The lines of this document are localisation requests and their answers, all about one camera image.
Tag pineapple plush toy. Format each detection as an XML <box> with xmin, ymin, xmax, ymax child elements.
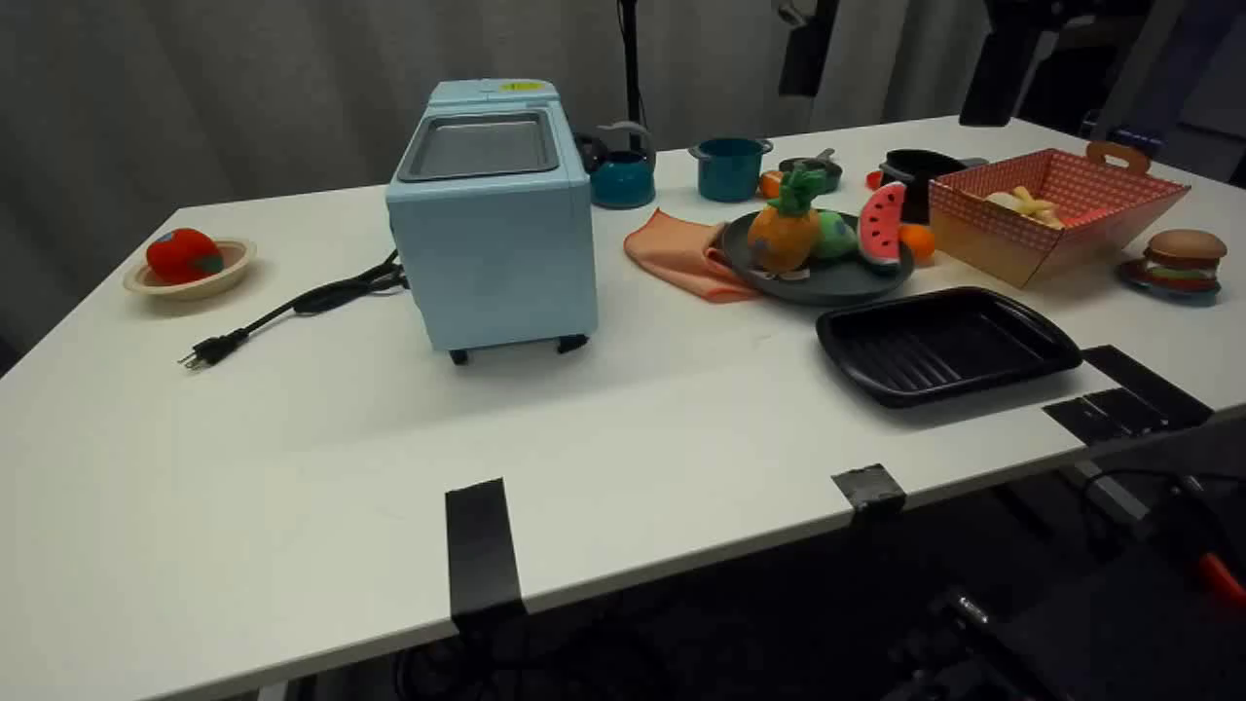
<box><xmin>740</xmin><ymin>163</ymin><xmax>835</xmax><ymax>281</ymax></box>

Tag green pear toy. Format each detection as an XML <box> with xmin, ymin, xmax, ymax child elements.
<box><xmin>809</xmin><ymin>206</ymin><xmax>863</xmax><ymax>268</ymax></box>

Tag teal toy kettle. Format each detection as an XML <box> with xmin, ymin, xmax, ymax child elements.
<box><xmin>575</xmin><ymin>119</ymin><xmax>663</xmax><ymax>215</ymax></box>

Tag teal toy pot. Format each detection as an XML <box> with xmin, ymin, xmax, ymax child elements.
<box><xmin>685</xmin><ymin>133</ymin><xmax>779</xmax><ymax>206</ymax></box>

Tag watermelon slice toy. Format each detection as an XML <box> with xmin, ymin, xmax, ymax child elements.
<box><xmin>851</xmin><ymin>178</ymin><xmax>910</xmax><ymax>273</ymax></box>

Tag black pot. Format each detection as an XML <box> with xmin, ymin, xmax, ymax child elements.
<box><xmin>876</xmin><ymin>145</ymin><xmax>989</xmax><ymax>226</ymax></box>

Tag red checkered cardboard box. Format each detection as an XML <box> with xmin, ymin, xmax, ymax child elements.
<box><xmin>923</xmin><ymin>136</ymin><xmax>1195</xmax><ymax>291</ymax></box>

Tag banana plush toy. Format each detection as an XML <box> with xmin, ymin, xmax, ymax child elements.
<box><xmin>986</xmin><ymin>185</ymin><xmax>1067</xmax><ymax>236</ymax></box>

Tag red tomato plush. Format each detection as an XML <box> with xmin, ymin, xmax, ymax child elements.
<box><xmin>144</xmin><ymin>226</ymin><xmax>227</xmax><ymax>284</ymax></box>

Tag burger toy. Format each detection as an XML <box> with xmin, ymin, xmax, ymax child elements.
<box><xmin>1142</xmin><ymin>226</ymin><xmax>1232</xmax><ymax>295</ymax></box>

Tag light blue toaster oven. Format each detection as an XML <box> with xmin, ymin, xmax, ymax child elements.
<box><xmin>382</xmin><ymin>73</ymin><xmax>604</xmax><ymax>372</ymax></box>

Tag dark grey plate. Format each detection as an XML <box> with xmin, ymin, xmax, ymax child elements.
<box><xmin>706</xmin><ymin>206</ymin><xmax>919</xmax><ymax>312</ymax></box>

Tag black grill tray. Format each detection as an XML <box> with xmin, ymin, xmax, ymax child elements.
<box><xmin>815</xmin><ymin>284</ymin><xmax>1085</xmax><ymax>412</ymax></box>

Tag grey curtain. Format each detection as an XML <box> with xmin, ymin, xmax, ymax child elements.
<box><xmin>0</xmin><ymin>0</ymin><xmax>1006</xmax><ymax>365</ymax></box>

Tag small blue plate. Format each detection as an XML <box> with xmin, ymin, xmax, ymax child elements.
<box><xmin>1118</xmin><ymin>254</ymin><xmax>1225</xmax><ymax>307</ymax></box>

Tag black power cord with plug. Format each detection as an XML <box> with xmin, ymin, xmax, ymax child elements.
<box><xmin>179</xmin><ymin>250</ymin><xmax>414</xmax><ymax>376</ymax></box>

